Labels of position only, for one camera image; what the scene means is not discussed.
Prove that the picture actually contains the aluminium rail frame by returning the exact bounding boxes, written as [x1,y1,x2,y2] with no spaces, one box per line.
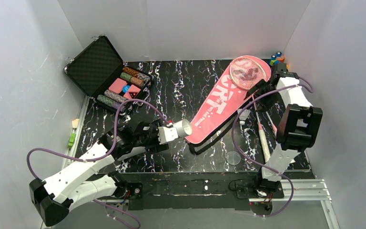
[41,94,340,229]

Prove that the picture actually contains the purple cable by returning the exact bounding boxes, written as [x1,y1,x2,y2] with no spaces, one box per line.
[27,98,171,229]
[231,75,315,219]

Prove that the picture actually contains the pink card deck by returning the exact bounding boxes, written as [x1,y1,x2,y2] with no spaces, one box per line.
[123,84,141,99]
[108,78,128,94]

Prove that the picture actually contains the pink racket bag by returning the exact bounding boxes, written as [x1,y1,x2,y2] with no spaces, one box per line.
[185,55,271,155]

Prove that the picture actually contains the colourful toy blocks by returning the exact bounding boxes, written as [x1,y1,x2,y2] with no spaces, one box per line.
[268,52,285,67]

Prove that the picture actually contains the green clip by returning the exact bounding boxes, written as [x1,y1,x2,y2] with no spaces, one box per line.
[67,133,76,149]

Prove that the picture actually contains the chrome case handle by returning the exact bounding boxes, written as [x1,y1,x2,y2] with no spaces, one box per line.
[136,87,150,101]

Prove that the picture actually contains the black poker chip case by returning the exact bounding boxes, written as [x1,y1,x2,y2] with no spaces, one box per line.
[64,34,153,115]

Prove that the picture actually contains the white shuttlecock tube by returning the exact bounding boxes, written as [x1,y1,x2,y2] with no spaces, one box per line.
[173,119,193,138]

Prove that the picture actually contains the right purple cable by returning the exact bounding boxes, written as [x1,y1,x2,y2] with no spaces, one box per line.
[231,75,315,219]

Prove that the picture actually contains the green purple chip stack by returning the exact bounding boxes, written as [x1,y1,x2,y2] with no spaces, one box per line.
[97,95,126,110]

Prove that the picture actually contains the blue dealer chip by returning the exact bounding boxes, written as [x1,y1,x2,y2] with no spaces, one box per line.
[122,85,131,93]

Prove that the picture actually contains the beige clip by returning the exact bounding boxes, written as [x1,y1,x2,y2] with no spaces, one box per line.
[71,118,79,129]

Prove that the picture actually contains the brown striped chip stack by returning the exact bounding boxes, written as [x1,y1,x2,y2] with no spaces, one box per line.
[123,66,152,82]

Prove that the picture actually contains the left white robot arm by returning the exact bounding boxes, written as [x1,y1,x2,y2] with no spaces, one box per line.
[29,119,180,227]

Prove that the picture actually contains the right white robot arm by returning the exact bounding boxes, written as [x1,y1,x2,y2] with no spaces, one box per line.
[253,62,323,195]

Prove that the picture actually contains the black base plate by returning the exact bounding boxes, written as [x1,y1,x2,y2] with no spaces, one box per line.
[121,171,285,210]

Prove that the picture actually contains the purple patterned chip stack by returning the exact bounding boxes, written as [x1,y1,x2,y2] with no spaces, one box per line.
[104,90,127,104]

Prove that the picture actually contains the pink badminton racket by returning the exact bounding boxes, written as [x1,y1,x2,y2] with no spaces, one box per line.
[258,99,277,137]
[229,56,271,162]

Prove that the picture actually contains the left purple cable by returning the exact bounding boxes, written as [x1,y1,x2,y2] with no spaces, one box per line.
[27,98,171,229]

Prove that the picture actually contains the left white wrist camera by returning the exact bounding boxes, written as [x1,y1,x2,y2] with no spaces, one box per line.
[158,126,179,145]

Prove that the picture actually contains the clear plastic tube lid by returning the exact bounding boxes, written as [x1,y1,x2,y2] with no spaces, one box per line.
[226,151,241,166]

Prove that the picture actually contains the green red chip stack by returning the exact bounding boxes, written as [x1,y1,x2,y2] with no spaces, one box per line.
[120,73,145,88]

